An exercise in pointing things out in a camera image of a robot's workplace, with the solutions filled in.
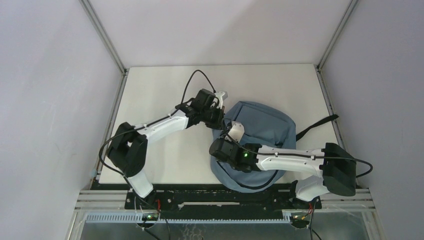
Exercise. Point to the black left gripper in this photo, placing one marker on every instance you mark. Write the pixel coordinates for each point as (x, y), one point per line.
(217, 124)

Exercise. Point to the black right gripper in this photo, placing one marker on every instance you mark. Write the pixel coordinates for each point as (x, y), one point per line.
(231, 141)

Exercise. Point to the blue student backpack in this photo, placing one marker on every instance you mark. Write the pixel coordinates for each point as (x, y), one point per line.
(262, 125)

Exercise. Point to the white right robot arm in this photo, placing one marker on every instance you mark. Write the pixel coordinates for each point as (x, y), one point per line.
(331, 169)

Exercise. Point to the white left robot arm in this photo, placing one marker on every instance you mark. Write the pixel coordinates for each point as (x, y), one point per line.
(127, 149)

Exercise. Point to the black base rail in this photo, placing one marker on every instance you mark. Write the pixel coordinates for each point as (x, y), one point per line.
(167, 197)

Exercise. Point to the aluminium frame front rail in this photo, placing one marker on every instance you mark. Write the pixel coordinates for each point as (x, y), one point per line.
(108, 206)

